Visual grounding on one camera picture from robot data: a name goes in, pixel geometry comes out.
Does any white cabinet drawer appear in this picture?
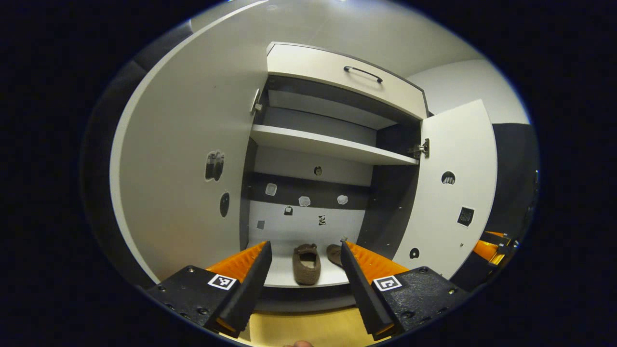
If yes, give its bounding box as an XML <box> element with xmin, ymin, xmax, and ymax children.
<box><xmin>267</xmin><ymin>42</ymin><xmax>429</xmax><ymax>120</ymax></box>

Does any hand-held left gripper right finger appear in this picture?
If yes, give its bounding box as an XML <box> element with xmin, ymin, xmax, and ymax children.
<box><xmin>340</xmin><ymin>240</ymin><xmax>471</xmax><ymax>341</ymax></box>

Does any black backdrop cloth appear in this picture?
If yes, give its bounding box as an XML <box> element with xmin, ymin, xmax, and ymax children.
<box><xmin>484</xmin><ymin>123</ymin><xmax>540</xmax><ymax>241</ymax></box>
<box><xmin>82</xmin><ymin>22</ymin><xmax>193</xmax><ymax>290</ymax></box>

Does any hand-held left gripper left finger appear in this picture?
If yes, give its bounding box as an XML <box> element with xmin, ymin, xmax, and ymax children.
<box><xmin>146</xmin><ymin>240</ymin><xmax>273</xmax><ymax>338</ymax></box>

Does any dark metal drawer handle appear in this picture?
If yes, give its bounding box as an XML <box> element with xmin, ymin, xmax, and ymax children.
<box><xmin>344</xmin><ymin>66</ymin><xmax>384</xmax><ymax>83</ymax></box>

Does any white shoe cabinet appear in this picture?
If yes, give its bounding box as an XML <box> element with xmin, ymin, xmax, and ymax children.
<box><xmin>239</xmin><ymin>41</ymin><xmax>430</xmax><ymax>314</ymax></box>

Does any white cabinet door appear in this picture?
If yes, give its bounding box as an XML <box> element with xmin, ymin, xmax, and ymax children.
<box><xmin>393</xmin><ymin>100</ymin><xmax>498</xmax><ymax>280</ymax></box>
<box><xmin>110</xmin><ymin>14</ymin><xmax>268</xmax><ymax>285</ymax></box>

